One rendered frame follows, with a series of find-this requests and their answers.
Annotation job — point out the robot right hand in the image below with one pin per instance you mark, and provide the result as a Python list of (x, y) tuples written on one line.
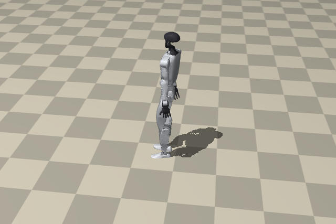
[(176, 91)]

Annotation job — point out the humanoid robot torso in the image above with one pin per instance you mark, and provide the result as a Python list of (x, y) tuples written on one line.
[(173, 72)]

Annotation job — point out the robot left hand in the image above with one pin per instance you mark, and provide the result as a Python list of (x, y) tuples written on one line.
[(165, 110)]

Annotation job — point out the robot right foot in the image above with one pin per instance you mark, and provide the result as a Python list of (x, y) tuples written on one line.
[(158, 147)]

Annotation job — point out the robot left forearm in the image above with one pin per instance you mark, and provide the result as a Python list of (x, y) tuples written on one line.
[(164, 92)]

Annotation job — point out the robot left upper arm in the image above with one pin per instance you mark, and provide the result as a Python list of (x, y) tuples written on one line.
[(164, 65)]

